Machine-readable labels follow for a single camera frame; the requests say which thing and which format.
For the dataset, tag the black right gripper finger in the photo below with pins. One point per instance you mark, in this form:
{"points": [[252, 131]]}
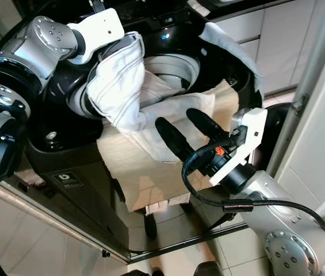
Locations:
{"points": [[208, 125], [179, 142]]}

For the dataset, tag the white cloth garment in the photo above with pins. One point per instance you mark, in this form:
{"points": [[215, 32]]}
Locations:
{"points": [[116, 86]]}

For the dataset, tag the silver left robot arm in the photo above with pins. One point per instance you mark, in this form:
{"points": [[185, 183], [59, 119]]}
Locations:
{"points": [[47, 40]]}

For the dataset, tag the black top-load washing machine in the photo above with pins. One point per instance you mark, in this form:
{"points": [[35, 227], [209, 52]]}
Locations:
{"points": [[70, 158]]}

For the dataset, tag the beige cloth sheet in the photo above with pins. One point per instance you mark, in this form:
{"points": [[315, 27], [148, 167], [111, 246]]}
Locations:
{"points": [[145, 172]]}

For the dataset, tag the light grey cloth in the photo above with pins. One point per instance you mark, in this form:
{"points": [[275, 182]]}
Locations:
{"points": [[228, 46]]}

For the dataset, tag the dark robot right foot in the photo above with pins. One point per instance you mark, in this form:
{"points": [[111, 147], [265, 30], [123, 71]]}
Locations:
{"points": [[209, 270]]}

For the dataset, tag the dark robot foot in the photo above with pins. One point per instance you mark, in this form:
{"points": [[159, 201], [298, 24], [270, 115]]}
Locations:
{"points": [[146, 273], [209, 270]]}

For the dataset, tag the dark robot left foot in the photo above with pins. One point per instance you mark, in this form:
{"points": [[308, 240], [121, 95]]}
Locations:
{"points": [[146, 273]]}

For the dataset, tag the metal floor rail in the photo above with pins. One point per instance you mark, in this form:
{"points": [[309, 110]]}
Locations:
{"points": [[58, 219]]}

